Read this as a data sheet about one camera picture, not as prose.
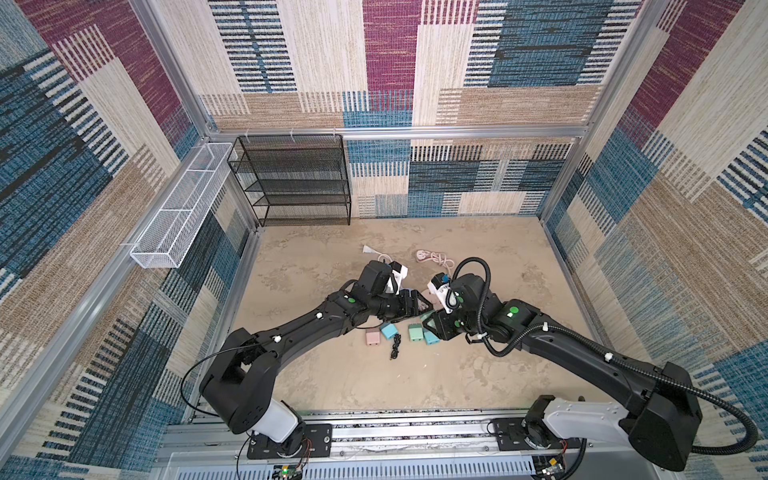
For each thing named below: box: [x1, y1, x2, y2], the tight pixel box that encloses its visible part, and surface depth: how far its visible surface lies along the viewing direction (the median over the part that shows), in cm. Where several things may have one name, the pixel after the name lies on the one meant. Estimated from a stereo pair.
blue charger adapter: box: [380, 322, 399, 339], surface depth 91 cm
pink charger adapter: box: [365, 330, 381, 347], surface depth 90 cm
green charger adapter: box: [408, 323, 423, 342], surface depth 91 cm
